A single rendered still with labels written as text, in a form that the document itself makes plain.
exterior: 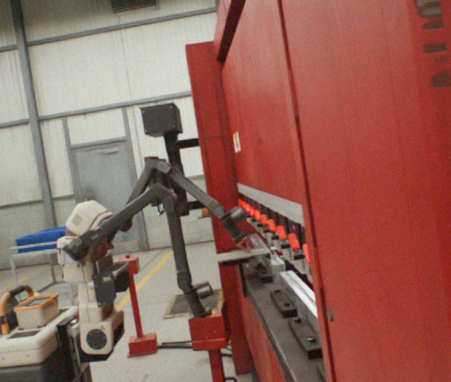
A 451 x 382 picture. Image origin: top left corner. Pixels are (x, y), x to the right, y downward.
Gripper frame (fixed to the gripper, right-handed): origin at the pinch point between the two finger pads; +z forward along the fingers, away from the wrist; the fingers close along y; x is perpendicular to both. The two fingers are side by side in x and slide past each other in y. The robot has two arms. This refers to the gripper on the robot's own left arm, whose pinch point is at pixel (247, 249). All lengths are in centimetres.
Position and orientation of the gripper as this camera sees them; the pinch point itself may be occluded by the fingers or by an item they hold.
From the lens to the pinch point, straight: 261.8
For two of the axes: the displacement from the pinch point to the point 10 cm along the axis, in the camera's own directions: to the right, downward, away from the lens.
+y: -0.6, -0.5, 10.0
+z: 6.0, 8.0, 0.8
